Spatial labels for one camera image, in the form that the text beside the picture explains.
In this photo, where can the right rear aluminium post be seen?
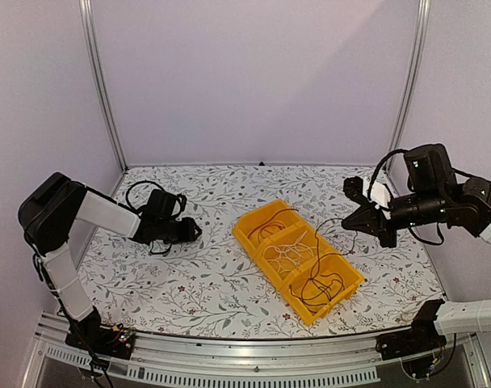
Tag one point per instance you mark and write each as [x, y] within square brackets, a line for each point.
[419, 42]

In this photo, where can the yellow three-compartment bin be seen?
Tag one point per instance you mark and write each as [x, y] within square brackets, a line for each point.
[310, 275]

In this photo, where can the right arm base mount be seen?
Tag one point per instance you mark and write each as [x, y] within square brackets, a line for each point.
[422, 336]

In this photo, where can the floral table cloth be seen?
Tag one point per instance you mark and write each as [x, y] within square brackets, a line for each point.
[211, 288]

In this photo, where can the aluminium post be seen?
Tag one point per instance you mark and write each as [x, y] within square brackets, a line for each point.
[419, 42]
[88, 25]

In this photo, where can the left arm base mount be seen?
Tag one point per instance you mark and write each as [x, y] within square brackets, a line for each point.
[91, 335]

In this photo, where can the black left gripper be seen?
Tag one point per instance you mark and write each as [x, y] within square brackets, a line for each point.
[188, 233]

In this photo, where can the left rear aluminium post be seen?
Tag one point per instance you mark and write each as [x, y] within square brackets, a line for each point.
[88, 25]

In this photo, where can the aluminium front rail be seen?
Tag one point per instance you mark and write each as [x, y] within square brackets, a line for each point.
[175, 361]

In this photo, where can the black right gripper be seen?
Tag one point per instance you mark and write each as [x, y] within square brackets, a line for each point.
[371, 220]

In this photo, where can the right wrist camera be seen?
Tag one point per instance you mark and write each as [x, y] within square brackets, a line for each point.
[362, 192]

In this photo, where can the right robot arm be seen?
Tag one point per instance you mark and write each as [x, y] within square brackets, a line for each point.
[468, 206]

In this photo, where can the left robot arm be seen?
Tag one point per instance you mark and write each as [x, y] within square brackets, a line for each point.
[48, 216]

